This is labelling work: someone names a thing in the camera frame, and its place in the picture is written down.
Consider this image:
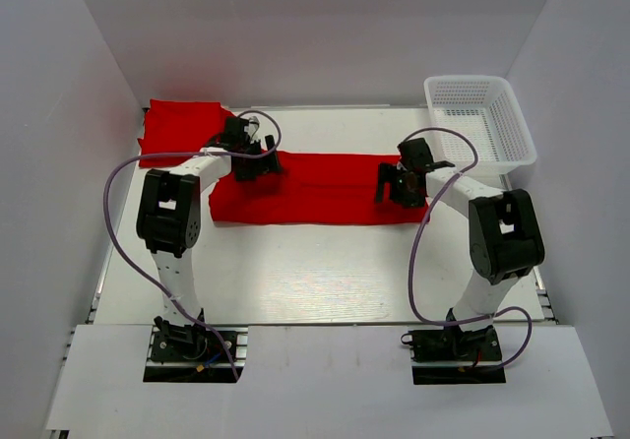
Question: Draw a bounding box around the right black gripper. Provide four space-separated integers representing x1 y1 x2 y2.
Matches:
375 162 427 209

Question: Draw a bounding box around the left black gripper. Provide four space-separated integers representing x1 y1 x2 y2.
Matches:
235 135 284 182

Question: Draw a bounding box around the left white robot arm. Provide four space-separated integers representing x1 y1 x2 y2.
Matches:
136 110 282 359

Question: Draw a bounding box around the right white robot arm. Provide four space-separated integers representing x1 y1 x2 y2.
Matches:
374 131 545 359

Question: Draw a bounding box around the folded red t-shirt stack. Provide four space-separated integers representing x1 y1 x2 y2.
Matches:
138 99 233 155

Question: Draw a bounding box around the white plastic basket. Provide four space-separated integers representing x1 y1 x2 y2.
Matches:
423 75 537 178

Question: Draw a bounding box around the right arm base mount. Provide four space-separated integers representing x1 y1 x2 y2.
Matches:
401 308 506 386

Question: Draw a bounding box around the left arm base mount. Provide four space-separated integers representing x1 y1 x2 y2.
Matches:
143 317 247 384

